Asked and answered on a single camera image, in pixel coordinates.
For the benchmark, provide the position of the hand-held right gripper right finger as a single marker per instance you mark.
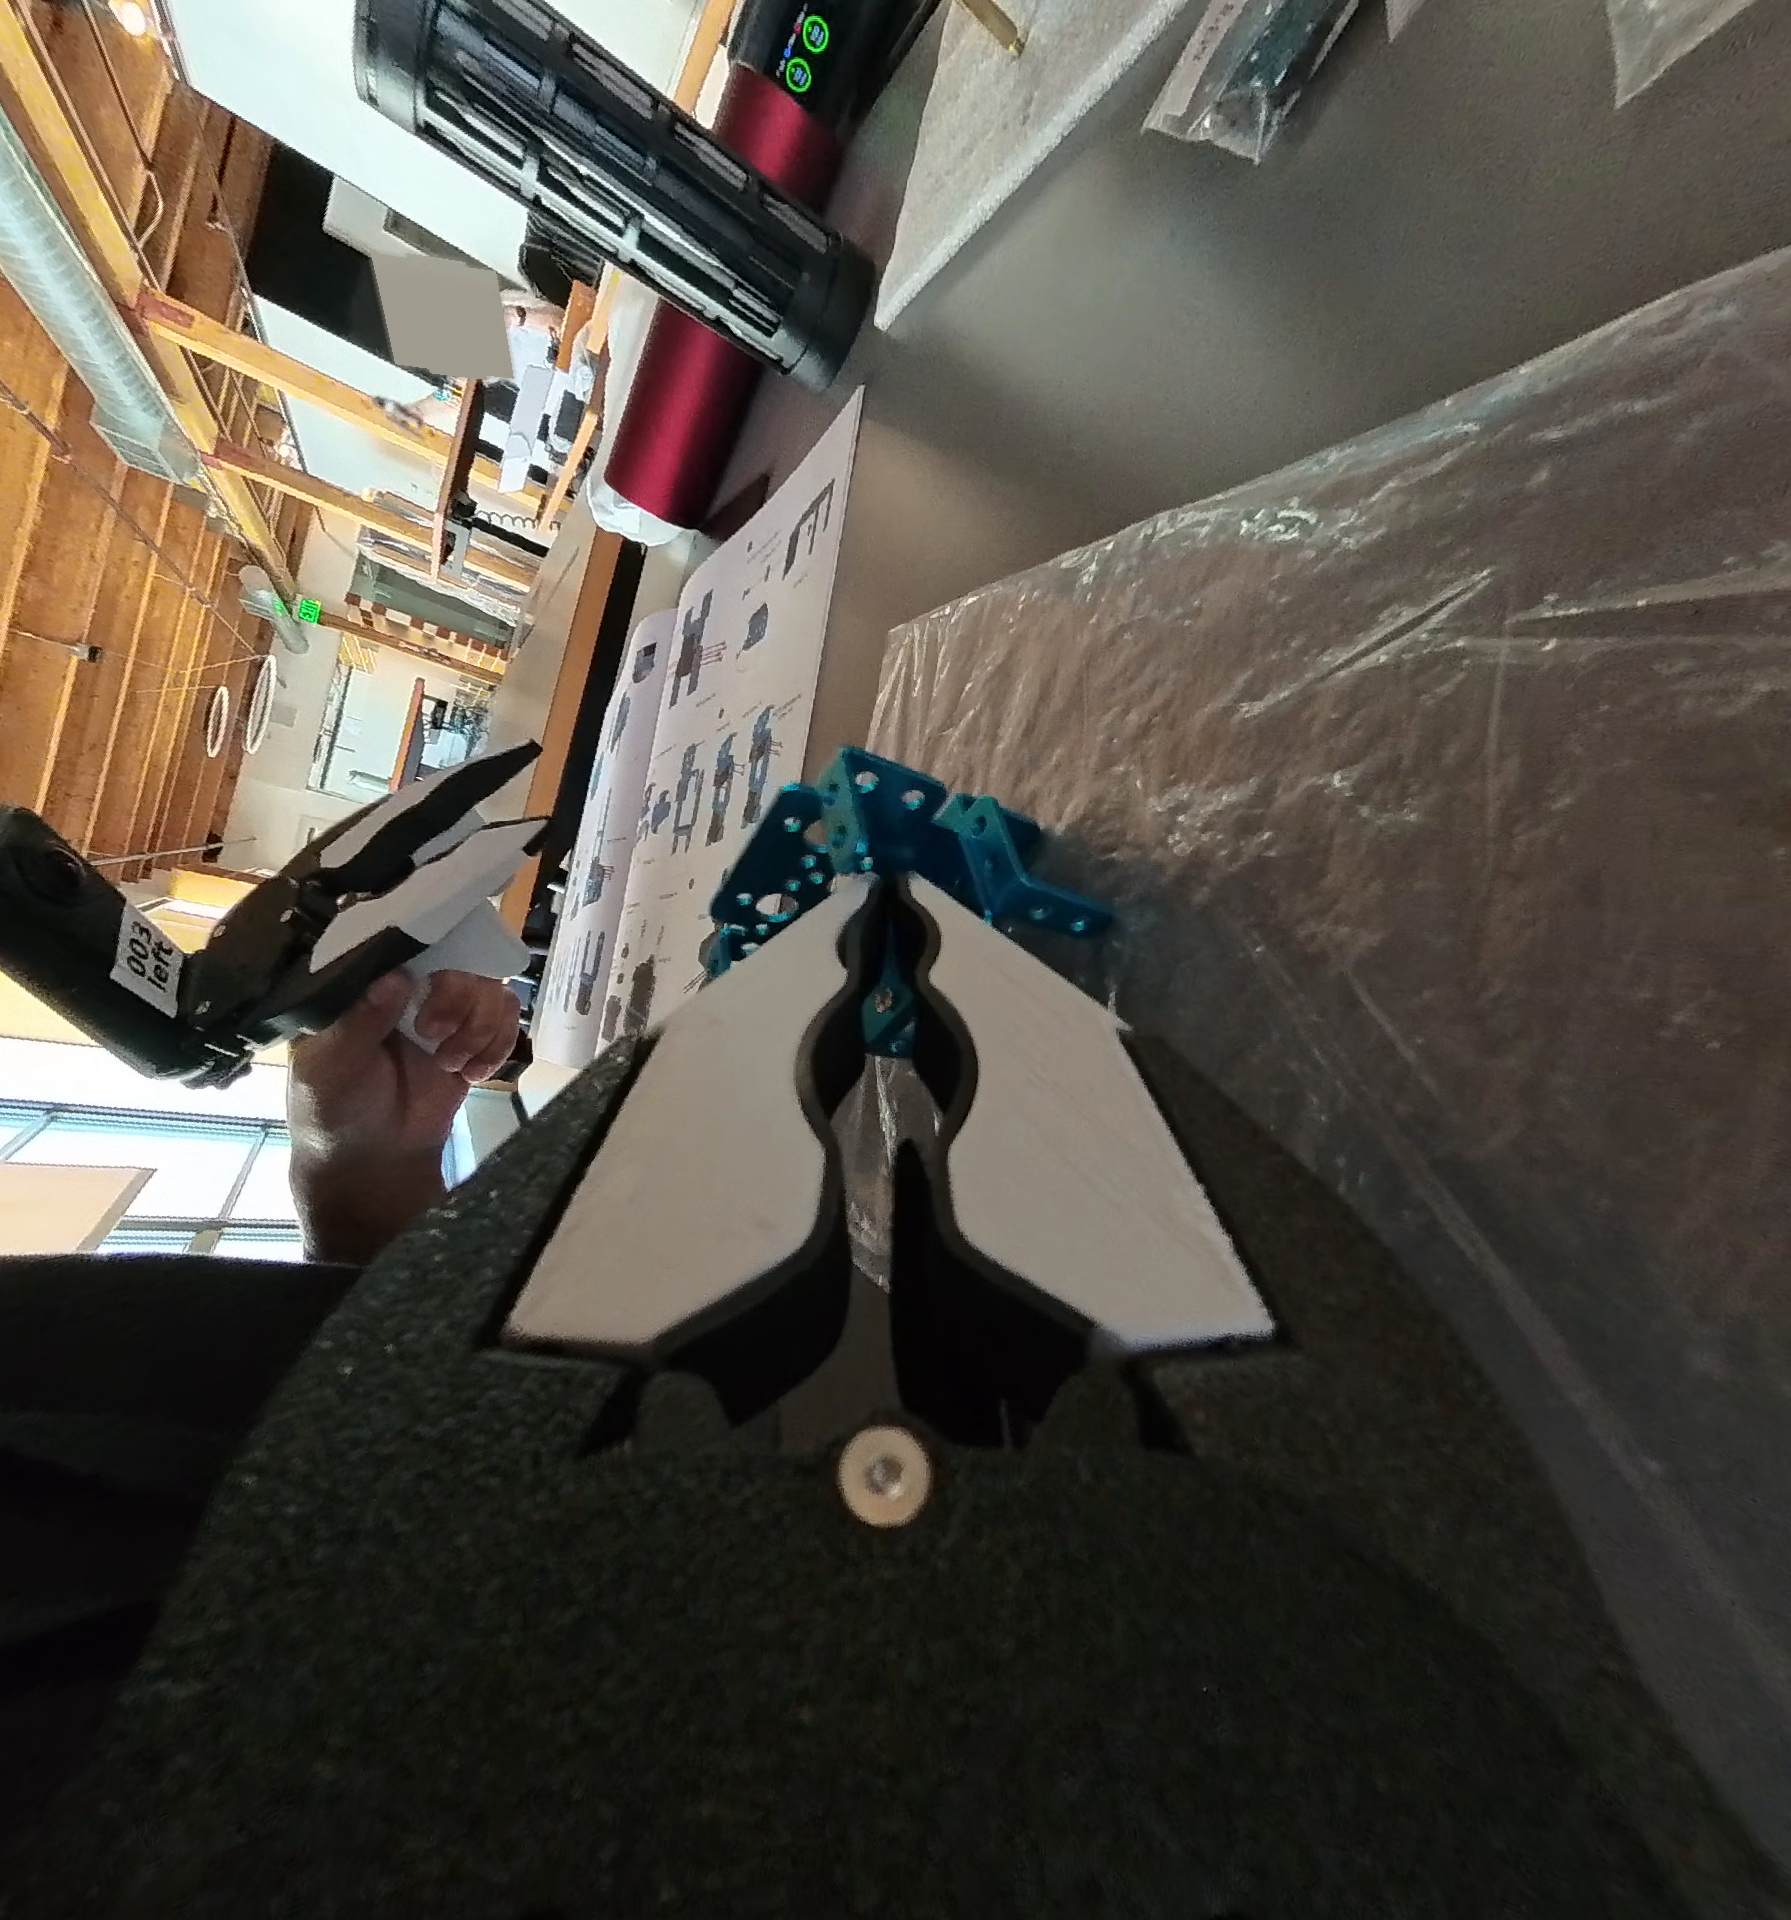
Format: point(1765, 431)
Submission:
point(1103, 1185)

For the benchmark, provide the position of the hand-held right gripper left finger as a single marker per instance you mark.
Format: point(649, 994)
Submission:
point(656, 1199)

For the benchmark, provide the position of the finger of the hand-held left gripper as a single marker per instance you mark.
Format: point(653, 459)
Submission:
point(450, 885)
point(410, 823)

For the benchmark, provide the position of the blue metal bracket assembly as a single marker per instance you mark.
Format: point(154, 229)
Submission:
point(776, 900)

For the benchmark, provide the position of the person's left forearm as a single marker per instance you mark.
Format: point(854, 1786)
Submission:
point(115, 1424)

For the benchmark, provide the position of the desk with wooden edge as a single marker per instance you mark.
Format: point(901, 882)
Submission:
point(575, 601)

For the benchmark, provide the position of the person's left hand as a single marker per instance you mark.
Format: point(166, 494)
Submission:
point(369, 1127)

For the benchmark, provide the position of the window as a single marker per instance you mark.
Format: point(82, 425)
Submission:
point(24, 1117)

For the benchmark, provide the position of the white cloth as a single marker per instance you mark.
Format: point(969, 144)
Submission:
point(647, 514)

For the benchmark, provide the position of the open instruction manual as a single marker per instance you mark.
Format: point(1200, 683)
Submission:
point(776, 629)

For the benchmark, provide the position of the clear plastic bag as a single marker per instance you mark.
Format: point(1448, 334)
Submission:
point(1434, 900)

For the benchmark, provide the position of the dark red cylinder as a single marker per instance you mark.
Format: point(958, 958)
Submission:
point(716, 345)

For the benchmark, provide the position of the black slotted cylinder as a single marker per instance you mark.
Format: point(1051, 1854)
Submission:
point(610, 167)

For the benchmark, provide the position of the white foam sheet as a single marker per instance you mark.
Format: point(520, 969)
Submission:
point(985, 179)

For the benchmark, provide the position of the black device with green display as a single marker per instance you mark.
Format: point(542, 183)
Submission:
point(850, 61)

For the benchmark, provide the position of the group of small hardware bags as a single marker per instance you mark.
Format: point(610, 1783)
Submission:
point(1257, 74)

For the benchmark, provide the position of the silver ventilation duct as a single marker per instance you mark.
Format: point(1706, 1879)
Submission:
point(24, 239)

